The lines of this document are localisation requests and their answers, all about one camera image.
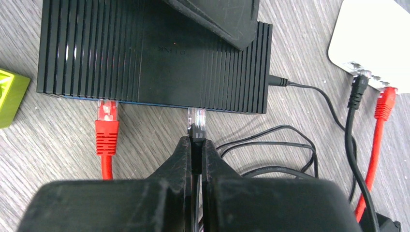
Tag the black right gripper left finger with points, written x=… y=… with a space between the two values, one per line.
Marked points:
x=173 y=206

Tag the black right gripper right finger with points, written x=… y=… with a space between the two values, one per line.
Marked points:
x=213 y=167

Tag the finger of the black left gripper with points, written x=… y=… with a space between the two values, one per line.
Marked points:
x=235 y=21

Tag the black network switch box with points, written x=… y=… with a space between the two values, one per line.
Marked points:
x=146 y=52

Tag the white box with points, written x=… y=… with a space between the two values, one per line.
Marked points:
x=373 y=35

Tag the green lego brick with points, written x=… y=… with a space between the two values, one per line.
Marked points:
x=12 y=90

